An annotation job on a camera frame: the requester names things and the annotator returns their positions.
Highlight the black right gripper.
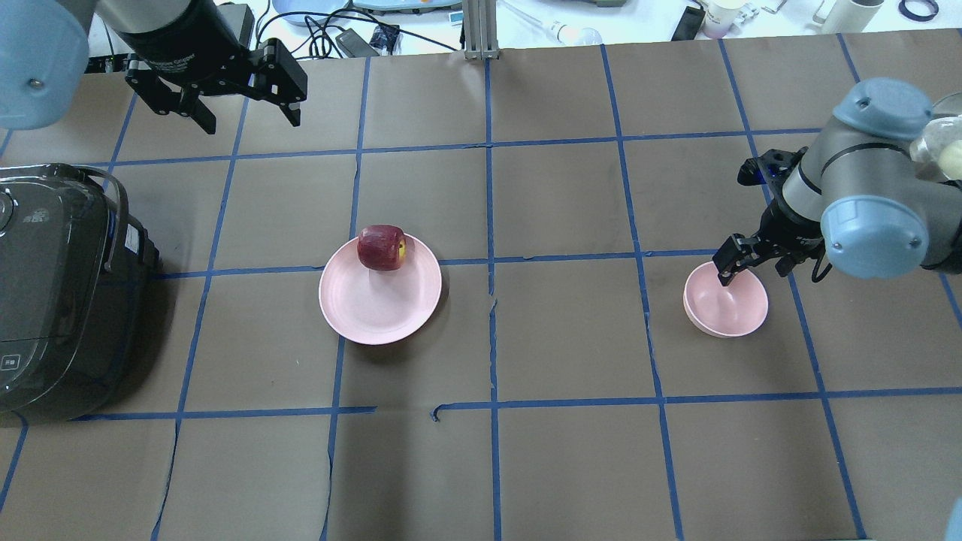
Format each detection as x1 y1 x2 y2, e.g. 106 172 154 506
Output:
712 203 827 287

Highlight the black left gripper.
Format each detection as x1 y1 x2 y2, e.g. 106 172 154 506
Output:
113 1 308 136

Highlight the pink bowl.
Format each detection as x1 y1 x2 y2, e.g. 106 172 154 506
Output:
682 261 770 338

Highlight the red apple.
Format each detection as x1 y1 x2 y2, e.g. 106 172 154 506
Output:
356 225 407 273

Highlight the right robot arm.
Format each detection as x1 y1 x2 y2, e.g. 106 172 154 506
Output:
712 77 961 286

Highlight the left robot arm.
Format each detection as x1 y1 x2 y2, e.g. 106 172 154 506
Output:
1 1 308 134

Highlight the blue plate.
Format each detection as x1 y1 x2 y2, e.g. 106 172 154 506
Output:
271 0 352 28

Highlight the pink plate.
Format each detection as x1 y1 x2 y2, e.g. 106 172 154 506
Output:
317 235 443 346

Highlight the black rice cooker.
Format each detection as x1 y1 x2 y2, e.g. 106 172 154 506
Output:
1 163 159 428

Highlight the light bulb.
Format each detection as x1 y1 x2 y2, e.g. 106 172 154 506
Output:
549 21 604 46

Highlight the aluminium frame post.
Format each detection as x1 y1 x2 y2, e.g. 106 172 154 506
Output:
461 0 501 61

